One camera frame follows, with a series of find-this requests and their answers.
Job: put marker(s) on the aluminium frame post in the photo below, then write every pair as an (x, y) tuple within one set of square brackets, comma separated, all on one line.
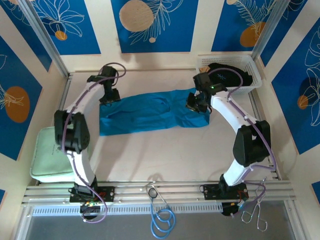
[(45, 37), (268, 27)]

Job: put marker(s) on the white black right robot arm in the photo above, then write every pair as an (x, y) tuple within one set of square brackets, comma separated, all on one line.
[(230, 110)]

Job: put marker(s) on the blue leaf print wall panel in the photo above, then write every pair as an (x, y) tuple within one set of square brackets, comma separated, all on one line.
[(155, 25), (67, 25), (300, 100), (17, 105), (235, 25)]

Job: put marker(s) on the blue t-shirt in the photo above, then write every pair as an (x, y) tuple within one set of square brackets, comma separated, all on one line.
[(150, 112)]

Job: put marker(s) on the blue stethoscope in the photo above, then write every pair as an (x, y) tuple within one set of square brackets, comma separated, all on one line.
[(152, 193)]

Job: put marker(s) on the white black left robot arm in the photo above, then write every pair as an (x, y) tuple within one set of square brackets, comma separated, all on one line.
[(82, 165)]

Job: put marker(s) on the tan cardboard tag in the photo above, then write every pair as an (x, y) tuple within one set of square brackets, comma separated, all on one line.
[(204, 68)]

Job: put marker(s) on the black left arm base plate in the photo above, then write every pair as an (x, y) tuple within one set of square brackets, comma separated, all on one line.
[(108, 193)]

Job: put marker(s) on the mint green zip case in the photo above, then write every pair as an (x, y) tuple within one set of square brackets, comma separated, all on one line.
[(45, 155)]

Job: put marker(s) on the grey metal plate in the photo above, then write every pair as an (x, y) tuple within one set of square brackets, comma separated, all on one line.
[(200, 227)]

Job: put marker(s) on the wide aluminium frame rail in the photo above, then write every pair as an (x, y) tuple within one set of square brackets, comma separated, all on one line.
[(185, 192)]

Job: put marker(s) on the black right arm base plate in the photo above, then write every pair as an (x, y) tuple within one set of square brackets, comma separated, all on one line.
[(210, 192)]

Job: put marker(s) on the black t-shirt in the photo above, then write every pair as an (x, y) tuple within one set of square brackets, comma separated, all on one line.
[(230, 80)]

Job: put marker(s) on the white plastic mesh basket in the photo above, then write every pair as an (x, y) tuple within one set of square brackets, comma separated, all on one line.
[(225, 59)]

